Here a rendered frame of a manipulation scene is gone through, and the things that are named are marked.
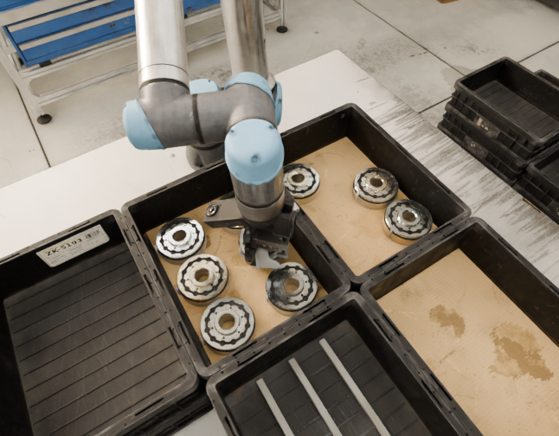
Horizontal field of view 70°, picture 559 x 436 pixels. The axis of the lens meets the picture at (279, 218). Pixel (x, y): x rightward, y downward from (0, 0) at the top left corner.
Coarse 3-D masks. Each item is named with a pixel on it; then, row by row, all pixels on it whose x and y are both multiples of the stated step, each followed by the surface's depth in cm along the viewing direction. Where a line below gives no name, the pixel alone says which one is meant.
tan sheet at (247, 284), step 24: (192, 216) 91; (216, 240) 88; (168, 264) 85; (240, 264) 84; (240, 288) 81; (264, 288) 81; (288, 288) 81; (192, 312) 78; (264, 312) 78; (216, 360) 73
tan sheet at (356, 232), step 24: (336, 144) 103; (336, 168) 99; (360, 168) 99; (336, 192) 95; (312, 216) 91; (336, 216) 91; (360, 216) 91; (336, 240) 87; (360, 240) 87; (384, 240) 87; (360, 264) 84
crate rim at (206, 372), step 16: (224, 160) 87; (192, 176) 85; (160, 192) 83; (128, 208) 81; (128, 224) 78; (304, 224) 78; (144, 256) 74; (320, 256) 74; (336, 272) 72; (160, 288) 71; (320, 304) 68; (176, 320) 67; (288, 320) 67; (272, 336) 66; (192, 352) 64; (240, 352) 65; (208, 368) 63; (224, 368) 63
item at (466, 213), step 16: (336, 112) 96; (304, 128) 93; (400, 144) 89; (416, 160) 87; (432, 176) 84; (288, 192) 82; (448, 192) 82; (464, 208) 79; (320, 240) 76; (416, 240) 75; (400, 256) 73; (352, 272) 72; (368, 272) 72
